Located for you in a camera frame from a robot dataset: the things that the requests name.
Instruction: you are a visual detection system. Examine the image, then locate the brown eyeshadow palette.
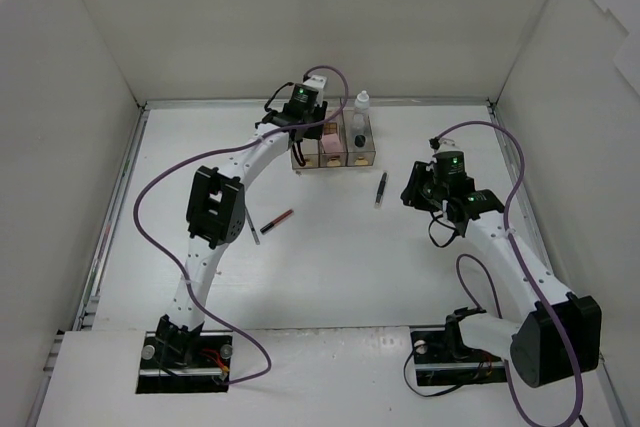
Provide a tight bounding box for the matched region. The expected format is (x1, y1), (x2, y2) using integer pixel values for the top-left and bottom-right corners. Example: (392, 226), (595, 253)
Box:
(323, 122), (340, 136)

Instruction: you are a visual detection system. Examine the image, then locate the black concealer stick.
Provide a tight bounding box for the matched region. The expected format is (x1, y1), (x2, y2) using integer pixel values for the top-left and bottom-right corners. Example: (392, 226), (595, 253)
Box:
(374, 171), (388, 208)

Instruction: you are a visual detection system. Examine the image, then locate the clear three-slot organizer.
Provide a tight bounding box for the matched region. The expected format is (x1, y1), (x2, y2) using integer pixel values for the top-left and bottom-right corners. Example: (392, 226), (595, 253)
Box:
(291, 91), (376, 171)

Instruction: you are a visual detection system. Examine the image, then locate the grey checkered eyeliner pencil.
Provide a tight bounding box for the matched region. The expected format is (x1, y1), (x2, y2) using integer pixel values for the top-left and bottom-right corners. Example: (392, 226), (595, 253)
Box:
(245, 209), (261, 246)

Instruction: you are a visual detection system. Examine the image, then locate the red black lip gloss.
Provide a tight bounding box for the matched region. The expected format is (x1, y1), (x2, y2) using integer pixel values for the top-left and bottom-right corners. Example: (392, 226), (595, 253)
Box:
(260, 209), (294, 235)

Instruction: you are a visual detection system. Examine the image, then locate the pink square compact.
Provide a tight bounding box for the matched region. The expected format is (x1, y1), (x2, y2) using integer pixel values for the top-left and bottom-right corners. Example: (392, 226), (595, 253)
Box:
(321, 134), (345, 155)

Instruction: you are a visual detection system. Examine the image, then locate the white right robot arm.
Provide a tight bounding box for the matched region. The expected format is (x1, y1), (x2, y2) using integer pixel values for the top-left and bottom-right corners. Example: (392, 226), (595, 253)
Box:
(401, 151), (602, 388)

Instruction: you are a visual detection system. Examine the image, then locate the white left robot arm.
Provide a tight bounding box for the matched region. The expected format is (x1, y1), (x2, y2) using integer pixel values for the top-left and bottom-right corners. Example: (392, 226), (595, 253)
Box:
(155, 74), (327, 367)

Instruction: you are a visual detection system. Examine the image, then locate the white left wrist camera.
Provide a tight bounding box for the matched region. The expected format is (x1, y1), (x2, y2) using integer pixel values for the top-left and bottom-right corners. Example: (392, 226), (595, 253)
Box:
(303, 74), (328, 92)

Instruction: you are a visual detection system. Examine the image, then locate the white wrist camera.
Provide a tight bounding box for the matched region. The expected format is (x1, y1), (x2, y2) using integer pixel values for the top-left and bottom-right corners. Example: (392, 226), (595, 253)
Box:
(429, 137), (456, 153)
(303, 74), (328, 92)

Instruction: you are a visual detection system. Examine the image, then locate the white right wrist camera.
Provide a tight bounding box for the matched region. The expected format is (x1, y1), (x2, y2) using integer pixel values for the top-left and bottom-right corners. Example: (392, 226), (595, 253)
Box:
(429, 137), (456, 153)

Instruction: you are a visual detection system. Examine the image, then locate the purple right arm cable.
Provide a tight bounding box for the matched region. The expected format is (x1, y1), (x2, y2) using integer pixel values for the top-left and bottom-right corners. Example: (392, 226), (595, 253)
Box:
(434, 120), (585, 427)

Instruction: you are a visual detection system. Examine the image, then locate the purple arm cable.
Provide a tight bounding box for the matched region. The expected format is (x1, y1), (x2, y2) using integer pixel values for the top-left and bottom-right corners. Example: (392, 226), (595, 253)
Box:
(434, 120), (585, 427)
(133, 65), (350, 386)

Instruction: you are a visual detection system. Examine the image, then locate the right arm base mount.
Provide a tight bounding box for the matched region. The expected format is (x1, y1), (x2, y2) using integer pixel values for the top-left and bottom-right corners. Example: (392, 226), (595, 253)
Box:
(402, 307), (507, 398)

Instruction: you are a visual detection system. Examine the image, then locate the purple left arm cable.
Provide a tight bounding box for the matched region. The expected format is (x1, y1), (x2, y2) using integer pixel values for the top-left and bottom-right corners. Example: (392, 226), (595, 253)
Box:
(133, 65), (350, 386)

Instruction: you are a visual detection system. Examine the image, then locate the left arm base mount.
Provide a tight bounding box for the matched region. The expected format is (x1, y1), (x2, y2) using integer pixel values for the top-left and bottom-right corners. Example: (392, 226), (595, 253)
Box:
(136, 332), (233, 395)

